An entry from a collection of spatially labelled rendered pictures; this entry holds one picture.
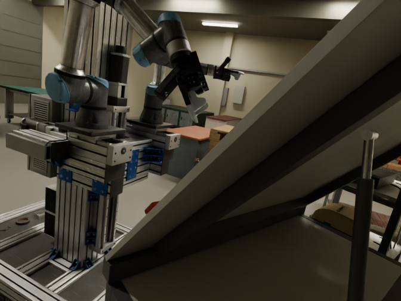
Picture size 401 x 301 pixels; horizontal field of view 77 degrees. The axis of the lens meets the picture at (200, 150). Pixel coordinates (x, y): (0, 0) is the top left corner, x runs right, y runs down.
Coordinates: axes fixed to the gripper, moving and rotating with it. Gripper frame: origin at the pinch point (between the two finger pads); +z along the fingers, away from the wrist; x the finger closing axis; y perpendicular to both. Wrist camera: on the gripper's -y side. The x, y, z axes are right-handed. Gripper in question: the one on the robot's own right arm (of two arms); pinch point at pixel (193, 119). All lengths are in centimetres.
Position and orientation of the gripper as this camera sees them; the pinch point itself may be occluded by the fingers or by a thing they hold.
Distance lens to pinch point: 74.3
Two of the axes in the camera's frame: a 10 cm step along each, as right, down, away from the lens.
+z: 2.9, 9.3, -2.2
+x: 1.7, 1.7, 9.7
